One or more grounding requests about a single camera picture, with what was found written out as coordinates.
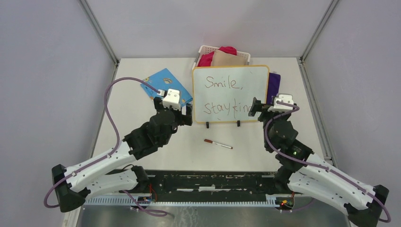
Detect white marker pen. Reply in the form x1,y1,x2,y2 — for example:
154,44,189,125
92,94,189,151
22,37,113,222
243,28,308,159
212,142,233,149

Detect purple cloth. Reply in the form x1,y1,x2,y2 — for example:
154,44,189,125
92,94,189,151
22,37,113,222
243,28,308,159
266,73,281,104

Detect white plastic basket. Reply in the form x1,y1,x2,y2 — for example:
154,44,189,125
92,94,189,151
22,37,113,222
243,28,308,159
192,45,251,69

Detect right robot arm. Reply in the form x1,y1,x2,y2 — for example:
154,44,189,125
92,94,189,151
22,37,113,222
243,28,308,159
248,94,392,227

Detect red cloth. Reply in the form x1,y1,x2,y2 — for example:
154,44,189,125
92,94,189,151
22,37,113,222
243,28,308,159
196,46,237,67

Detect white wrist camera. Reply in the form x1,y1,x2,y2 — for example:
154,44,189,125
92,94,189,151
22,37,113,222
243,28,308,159
158,89,181,110
268,94,295,113

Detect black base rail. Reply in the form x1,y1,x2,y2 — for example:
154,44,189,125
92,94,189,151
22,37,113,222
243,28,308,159
106,169,305,204

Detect white comb cable duct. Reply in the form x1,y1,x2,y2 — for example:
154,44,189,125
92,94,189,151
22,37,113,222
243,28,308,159
84,195,279,208

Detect beige cloth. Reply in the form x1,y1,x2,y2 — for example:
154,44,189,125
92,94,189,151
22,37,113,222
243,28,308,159
211,50,247,67

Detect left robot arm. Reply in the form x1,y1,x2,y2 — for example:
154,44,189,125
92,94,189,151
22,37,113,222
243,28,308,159
50,97,192,213

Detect yellow framed whiteboard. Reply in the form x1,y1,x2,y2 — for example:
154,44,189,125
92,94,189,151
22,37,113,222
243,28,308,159
192,65,270,123

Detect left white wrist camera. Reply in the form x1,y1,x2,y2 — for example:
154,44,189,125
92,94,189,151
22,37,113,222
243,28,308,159
158,89,181,110

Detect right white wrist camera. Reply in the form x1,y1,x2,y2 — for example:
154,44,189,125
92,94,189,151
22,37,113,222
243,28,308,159
268,94,295,113

